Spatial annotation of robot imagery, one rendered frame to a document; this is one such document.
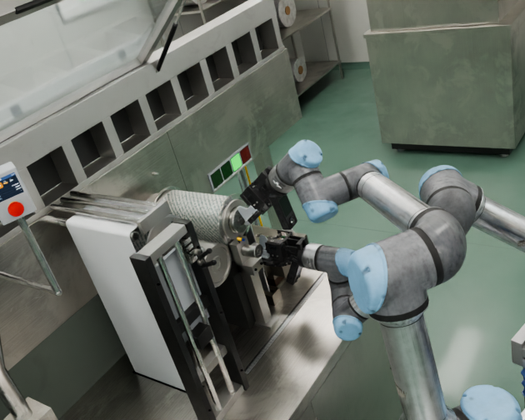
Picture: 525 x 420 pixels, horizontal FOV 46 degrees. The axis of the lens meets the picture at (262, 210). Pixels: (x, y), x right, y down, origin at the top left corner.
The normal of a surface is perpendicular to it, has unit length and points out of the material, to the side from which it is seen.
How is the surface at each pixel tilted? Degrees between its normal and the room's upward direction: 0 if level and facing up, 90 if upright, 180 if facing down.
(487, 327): 0
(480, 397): 8
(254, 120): 90
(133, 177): 90
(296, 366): 0
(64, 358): 90
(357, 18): 90
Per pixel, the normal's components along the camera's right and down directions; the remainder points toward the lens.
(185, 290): 0.81, 0.11
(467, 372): -0.24, -0.84
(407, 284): 0.25, 0.25
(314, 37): -0.54, 0.53
